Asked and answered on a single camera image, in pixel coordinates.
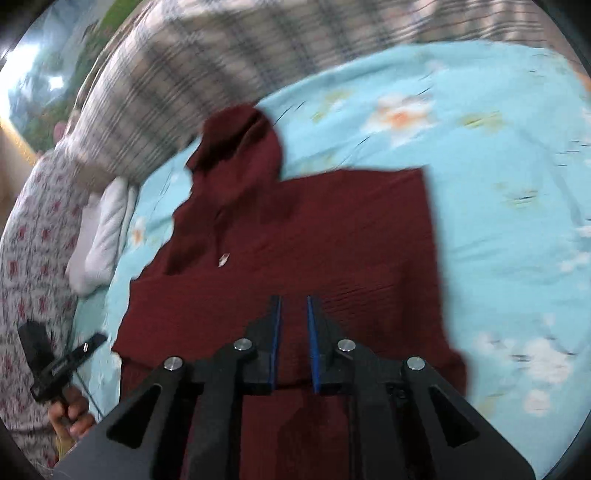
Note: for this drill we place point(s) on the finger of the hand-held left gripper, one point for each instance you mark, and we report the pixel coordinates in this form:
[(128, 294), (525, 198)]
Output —
[(81, 351)]

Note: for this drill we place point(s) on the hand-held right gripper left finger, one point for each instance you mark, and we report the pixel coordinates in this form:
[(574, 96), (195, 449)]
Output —
[(276, 344)]

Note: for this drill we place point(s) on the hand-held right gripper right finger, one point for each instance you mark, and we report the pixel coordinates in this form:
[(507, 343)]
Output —
[(314, 346)]

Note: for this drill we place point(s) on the maroon knit hoodie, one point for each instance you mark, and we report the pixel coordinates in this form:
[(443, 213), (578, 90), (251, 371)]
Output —
[(300, 240)]

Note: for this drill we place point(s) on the person's left hand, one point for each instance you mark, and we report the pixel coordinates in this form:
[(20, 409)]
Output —
[(74, 413)]

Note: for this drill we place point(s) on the red flower print quilt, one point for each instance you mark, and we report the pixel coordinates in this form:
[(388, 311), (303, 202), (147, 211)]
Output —
[(32, 240)]

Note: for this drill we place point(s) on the white folded towel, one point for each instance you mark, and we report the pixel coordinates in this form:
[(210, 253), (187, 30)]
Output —
[(101, 240)]

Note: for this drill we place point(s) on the light blue floral bedsheet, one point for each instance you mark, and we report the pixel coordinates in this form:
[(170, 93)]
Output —
[(485, 207)]

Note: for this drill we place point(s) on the plaid pillow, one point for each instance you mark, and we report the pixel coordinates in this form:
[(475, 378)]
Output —
[(207, 60)]

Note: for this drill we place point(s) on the framed landscape wall painting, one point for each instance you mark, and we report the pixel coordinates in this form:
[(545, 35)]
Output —
[(46, 83)]

